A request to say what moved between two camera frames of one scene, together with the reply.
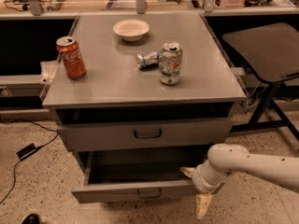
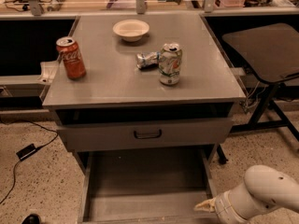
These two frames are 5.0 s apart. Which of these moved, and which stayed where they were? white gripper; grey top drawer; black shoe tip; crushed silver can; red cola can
Moved: white gripper
Stayed: red cola can; crushed silver can; grey top drawer; black shoe tip
